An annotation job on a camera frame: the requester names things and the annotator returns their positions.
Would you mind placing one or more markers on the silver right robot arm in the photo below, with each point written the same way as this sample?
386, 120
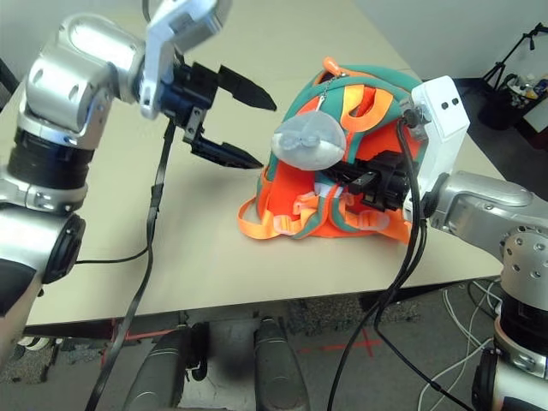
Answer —
479, 201

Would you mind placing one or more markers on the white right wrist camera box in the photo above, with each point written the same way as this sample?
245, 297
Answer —
441, 128

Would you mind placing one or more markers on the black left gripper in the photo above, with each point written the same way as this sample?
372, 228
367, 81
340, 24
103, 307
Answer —
188, 94

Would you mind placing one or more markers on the red floor tape cross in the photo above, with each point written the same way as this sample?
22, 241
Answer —
367, 342

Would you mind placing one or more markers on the black tripod stand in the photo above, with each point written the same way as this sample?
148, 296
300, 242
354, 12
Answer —
498, 70

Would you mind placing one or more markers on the red floor tape line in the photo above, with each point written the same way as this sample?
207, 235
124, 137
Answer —
145, 335

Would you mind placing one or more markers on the white black sneaker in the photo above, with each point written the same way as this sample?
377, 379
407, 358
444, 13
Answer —
38, 343

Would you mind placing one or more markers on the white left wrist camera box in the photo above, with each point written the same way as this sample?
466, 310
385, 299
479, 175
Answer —
188, 21

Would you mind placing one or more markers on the grey robot feet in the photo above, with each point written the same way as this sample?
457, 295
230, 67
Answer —
162, 377

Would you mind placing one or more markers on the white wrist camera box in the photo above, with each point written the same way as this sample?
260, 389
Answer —
441, 128
188, 21

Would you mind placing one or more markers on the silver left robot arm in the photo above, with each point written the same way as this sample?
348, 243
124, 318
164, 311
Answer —
81, 47

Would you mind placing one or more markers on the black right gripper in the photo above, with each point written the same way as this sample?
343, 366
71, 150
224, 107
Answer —
387, 188

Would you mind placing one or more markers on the orange and teal backpack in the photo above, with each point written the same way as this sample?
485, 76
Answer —
299, 192

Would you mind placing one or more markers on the grey right robot leg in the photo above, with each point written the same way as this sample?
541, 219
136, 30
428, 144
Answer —
278, 372

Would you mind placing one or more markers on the black waste bin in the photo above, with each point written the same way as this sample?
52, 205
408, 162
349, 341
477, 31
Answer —
498, 111

